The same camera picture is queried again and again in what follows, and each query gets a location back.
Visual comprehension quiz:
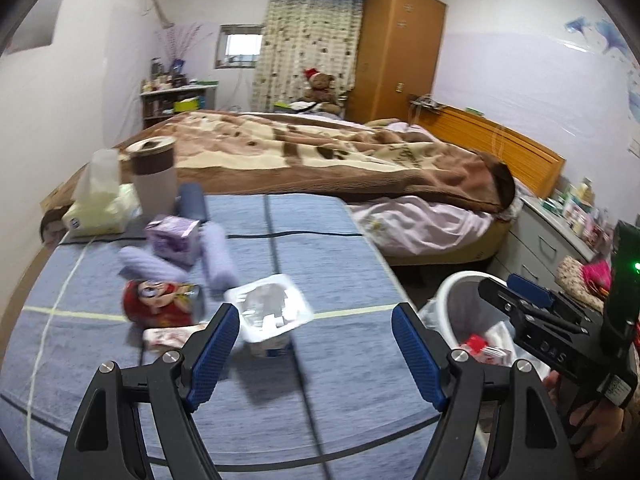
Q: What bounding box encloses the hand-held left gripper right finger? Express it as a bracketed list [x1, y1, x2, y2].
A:
[391, 302, 576, 480]

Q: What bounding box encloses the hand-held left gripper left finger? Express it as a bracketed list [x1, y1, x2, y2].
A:
[57, 302, 241, 480]

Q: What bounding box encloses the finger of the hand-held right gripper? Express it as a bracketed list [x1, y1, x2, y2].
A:
[506, 273, 603, 321]
[477, 277, 586, 335]

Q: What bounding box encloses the cream wrapper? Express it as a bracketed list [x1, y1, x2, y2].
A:
[142, 325, 211, 353]

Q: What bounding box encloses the red small packet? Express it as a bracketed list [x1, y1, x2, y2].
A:
[460, 335, 489, 357]

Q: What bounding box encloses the white round trash bin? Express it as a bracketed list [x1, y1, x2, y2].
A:
[420, 271, 531, 401]

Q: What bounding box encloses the white plastic tray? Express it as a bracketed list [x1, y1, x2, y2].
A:
[223, 274, 315, 358]

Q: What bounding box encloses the red cartoon can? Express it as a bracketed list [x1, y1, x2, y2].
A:
[122, 280, 206, 326]

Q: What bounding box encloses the purple box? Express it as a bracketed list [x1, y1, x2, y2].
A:
[145, 215, 201, 266]

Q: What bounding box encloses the person's right hand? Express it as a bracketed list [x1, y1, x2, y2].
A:
[545, 374, 627, 468]

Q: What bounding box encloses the clear bin liner bag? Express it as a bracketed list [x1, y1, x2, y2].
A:
[421, 280, 521, 367]

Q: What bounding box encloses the floral quilted garment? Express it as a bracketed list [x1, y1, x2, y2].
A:
[556, 255, 613, 311]

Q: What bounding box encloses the grey dresser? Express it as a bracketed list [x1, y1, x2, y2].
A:
[492, 195, 611, 301]

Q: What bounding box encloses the pink cloth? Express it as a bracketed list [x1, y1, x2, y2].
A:
[582, 260, 613, 296]

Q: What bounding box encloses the group of medicine boxes and bottles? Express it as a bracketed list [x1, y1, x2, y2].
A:
[542, 177, 613, 251]

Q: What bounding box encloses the pink bed sheet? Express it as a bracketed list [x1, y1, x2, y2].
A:
[347, 119, 531, 256]

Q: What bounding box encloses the blue checked table cloth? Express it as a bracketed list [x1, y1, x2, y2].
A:
[0, 192, 491, 480]

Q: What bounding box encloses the wooden bed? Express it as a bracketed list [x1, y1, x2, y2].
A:
[40, 105, 566, 268]

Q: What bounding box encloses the brown white thermos cup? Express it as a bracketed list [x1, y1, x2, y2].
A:
[125, 136, 179, 216]

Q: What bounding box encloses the yellow tissue pack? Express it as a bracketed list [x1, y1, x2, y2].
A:
[62, 149, 141, 236]

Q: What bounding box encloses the power strip with chargers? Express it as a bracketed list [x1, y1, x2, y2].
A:
[407, 95, 443, 113]

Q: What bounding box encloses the brown patterned blanket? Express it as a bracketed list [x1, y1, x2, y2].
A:
[117, 110, 516, 213]

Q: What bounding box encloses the white shelf desk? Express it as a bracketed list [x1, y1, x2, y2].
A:
[140, 80, 221, 128]

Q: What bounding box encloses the wooden wardrobe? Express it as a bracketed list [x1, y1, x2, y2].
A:
[345, 0, 447, 123]

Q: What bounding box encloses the brown teddy bear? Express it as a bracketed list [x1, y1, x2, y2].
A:
[300, 66, 346, 113]

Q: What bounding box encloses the group of bottles on desk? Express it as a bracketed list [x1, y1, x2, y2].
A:
[141, 57, 188, 92]

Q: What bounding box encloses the small window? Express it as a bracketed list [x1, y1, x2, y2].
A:
[216, 25, 264, 68]

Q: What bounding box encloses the purple branch decoration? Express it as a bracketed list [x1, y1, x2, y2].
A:
[155, 22, 203, 66]

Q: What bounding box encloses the patterned curtain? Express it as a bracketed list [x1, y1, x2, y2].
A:
[252, 0, 366, 113]

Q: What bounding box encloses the blue dolphin wall sticker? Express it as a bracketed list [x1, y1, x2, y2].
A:
[562, 15, 640, 68]

